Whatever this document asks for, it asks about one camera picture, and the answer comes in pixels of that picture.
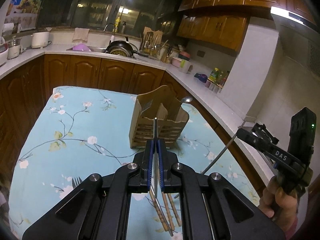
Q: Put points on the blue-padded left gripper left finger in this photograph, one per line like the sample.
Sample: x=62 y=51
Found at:
x=146 y=166

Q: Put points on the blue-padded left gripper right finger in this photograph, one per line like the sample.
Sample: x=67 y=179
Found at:
x=164 y=164

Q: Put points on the wooden chopstick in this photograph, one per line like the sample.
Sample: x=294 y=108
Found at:
x=178 y=220
x=159 y=213
x=165 y=201

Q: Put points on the steel utensil long handle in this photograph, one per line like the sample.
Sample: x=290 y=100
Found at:
x=220 y=154

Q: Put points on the steel fork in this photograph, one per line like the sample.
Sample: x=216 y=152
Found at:
x=76 y=182

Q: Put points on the steel spoon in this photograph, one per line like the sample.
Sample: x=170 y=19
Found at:
x=186 y=99

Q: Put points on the dark kitchen window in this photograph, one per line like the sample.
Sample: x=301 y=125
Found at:
x=129 y=16

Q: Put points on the person right hand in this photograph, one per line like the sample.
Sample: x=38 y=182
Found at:
x=275 y=200

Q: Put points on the wooden utensil caddy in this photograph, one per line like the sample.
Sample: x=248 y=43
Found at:
x=160 y=104

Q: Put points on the floral light blue tablecloth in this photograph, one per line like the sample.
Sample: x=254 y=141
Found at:
x=83 y=131

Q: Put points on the blue object on counter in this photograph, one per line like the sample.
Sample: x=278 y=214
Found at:
x=201 y=77

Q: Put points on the green-label oil bottle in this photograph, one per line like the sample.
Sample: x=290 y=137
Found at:
x=214 y=75

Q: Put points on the pink plastic containers stack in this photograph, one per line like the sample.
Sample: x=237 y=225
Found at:
x=182 y=63

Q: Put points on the black frying pan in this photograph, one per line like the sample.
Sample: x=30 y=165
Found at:
x=123 y=48

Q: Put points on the countertop wooden utensil rack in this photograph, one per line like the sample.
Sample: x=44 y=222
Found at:
x=151 y=42

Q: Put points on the range hood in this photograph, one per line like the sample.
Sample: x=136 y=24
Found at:
x=295 y=64

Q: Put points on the chrome sink faucet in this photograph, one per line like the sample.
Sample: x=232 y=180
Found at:
x=110 y=27

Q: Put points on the purple bowl in sink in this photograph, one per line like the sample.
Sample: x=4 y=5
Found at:
x=81 y=47

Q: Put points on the lower wooden cabinets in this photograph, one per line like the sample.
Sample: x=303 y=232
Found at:
x=28 y=81

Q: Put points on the wooden cabinets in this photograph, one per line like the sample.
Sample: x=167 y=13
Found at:
x=224 y=22
x=28 y=81

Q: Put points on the hanging beige dish towel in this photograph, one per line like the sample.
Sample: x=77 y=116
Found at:
x=80 y=35

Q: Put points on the upper wooden cabinets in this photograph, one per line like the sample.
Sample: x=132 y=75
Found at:
x=224 y=22

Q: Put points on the white rice cooker pot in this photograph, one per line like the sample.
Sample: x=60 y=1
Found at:
x=41 y=39

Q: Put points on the small white steamer pot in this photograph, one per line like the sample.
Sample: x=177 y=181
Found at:
x=14 y=48

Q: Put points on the white red rice cooker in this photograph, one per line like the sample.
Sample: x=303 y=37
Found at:
x=3 y=51

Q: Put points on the fruit poster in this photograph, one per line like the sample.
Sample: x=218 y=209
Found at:
x=23 y=13

